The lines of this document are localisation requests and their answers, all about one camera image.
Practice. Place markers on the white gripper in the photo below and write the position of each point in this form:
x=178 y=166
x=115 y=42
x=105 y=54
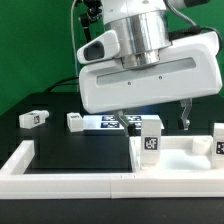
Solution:
x=187 y=69

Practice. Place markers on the white square tabletop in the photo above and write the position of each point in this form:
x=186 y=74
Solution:
x=177 y=153

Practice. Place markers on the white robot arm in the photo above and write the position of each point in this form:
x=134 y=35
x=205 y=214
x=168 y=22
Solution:
x=137 y=61

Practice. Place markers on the white marker plate with tags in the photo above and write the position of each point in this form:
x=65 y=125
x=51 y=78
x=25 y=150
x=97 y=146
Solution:
x=97 y=122

